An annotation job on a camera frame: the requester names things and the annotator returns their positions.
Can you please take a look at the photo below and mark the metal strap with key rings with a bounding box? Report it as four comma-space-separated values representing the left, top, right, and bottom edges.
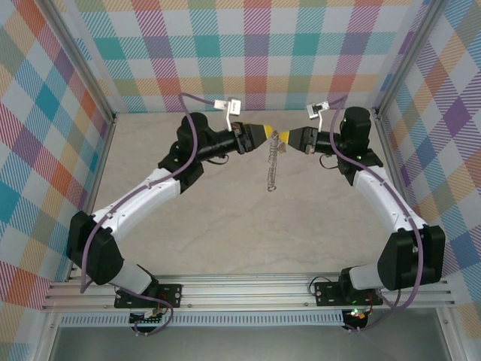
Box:
265, 131, 287, 193

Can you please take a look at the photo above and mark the black controller board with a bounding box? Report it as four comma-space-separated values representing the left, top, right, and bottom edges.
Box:
344, 308, 368, 329
129, 310, 166, 325

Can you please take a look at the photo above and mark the grey metal panel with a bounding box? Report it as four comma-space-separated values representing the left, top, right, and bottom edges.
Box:
48, 326, 452, 361

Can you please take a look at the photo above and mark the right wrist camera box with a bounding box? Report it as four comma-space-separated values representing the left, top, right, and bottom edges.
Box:
306, 100, 331, 120

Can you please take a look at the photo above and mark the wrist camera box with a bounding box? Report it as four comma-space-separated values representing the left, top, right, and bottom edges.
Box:
306, 100, 331, 120
213, 97, 244, 116

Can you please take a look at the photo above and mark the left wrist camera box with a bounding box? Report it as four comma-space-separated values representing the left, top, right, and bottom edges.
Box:
213, 97, 244, 116

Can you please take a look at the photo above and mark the aluminium frame side rail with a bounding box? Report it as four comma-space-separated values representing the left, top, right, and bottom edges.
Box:
63, 114, 118, 283
374, 111, 433, 278

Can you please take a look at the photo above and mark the aluminium frame corner post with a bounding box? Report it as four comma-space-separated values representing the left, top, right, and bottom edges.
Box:
41, 0, 118, 121
374, 0, 450, 116

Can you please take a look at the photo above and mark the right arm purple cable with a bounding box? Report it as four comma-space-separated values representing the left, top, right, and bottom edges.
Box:
326, 93, 428, 334

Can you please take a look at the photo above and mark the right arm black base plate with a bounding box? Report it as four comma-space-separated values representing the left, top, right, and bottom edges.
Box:
313, 280, 384, 308

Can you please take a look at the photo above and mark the long aluminium mounting rail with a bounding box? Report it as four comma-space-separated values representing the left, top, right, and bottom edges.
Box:
41, 272, 455, 311

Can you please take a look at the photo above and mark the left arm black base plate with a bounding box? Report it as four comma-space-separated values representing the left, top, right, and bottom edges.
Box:
114, 284, 183, 309

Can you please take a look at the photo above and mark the slotted cable duct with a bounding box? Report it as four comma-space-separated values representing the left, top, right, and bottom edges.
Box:
59, 314, 345, 327

